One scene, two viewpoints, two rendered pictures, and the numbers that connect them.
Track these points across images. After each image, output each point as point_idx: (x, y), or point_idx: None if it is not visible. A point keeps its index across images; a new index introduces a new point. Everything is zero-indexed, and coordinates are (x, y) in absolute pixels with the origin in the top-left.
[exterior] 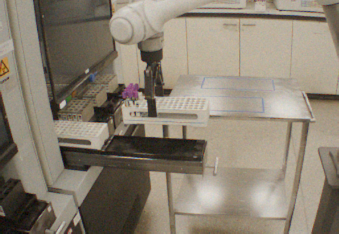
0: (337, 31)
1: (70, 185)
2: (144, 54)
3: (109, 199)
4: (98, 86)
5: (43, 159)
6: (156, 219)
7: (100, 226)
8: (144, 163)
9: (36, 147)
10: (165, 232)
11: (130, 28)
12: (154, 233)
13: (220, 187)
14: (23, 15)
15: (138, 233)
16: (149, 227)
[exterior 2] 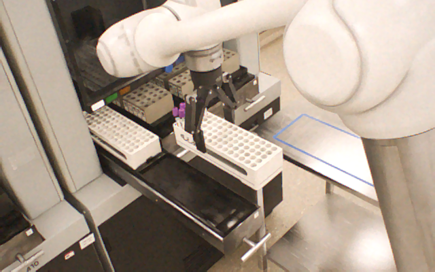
0: (372, 181)
1: (92, 200)
2: (190, 71)
3: (169, 217)
4: None
5: (60, 165)
6: (271, 244)
7: (140, 247)
8: (169, 207)
9: (51, 151)
10: (270, 268)
11: (109, 62)
12: (257, 262)
13: (349, 247)
14: (15, 1)
15: (238, 253)
16: (255, 251)
